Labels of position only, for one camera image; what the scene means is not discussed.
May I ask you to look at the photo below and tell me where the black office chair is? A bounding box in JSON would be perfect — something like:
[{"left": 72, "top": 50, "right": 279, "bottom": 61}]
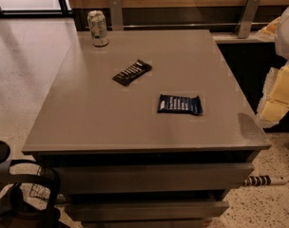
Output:
[{"left": 0, "top": 138, "right": 71, "bottom": 228}]

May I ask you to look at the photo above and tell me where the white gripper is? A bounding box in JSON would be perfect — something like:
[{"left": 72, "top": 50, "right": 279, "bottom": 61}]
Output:
[{"left": 256, "top": 7, "right": 289, "bottom": 128}]

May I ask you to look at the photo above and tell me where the white green 7up can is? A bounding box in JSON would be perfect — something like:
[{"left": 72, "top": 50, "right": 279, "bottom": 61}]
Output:
[{"left": 87, "top": 10, "right": 109, "bottom": 47}]

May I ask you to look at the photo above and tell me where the right grey metal bracket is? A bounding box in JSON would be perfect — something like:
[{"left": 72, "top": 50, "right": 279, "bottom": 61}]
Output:
[{"left": 235, "top": 0, "right": 261, "bottom": 39}]

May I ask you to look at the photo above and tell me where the left grey metal bracket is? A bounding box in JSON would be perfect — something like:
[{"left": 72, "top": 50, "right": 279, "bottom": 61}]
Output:
[{"left": 108, "top": 0, "right": 124, "bottom": 30}]

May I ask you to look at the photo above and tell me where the black rxbar chocolate wrapper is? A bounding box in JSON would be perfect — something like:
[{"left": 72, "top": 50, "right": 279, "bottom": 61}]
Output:
[{"left": 112, "top": 59, "right": 152, "bottom": 86}]

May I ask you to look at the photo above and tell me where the grey metal bracket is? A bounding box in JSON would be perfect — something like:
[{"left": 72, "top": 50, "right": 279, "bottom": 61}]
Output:
[
  {"left": 108, "top": 0, "right": 124, "bottom": 30},
  {"left": 235, "top": 0, "right": 261, "bottom": 39}
]

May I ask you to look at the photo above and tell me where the striped black white stick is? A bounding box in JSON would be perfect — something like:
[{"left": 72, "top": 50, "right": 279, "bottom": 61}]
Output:
[{"left": 243, "top": 175, "right": 288, "bottom": 186}]

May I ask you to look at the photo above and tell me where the blue rxbar blueberry wrapper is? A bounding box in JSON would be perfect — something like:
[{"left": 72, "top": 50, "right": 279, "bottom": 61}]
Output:
[{"left": 158, "top": 94, "right": 203, "bottom": 116}]

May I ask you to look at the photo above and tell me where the black wire basket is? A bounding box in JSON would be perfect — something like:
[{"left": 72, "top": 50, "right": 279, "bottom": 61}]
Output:
[{"left": 29, "top": 165, "right": 67, "bottom": 204}]

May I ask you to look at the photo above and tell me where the grey upper drawer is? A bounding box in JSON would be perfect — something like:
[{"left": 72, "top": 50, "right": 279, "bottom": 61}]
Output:
[{"left": 56, "top": 162, "right": 253, "bottom": 194}]

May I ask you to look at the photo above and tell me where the grey drawer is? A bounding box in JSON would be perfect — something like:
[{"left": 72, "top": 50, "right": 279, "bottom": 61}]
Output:
[
  {"left": 66, "top": 200, "right": 229, "bottom": 221},
  {"left": 56, "top": 162, "right": 253, "bottom": 194}
]

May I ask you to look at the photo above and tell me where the metal wall rail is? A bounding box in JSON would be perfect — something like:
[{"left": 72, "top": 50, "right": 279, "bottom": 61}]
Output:
[{"left": 85, "top": 22, "right": 270, "bottom": 30}]

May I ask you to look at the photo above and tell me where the grey lower drawer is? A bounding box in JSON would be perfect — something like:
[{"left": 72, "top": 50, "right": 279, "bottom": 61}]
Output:
[{"left": 66, "top": 200, "right": 229, "bottom": 221}]

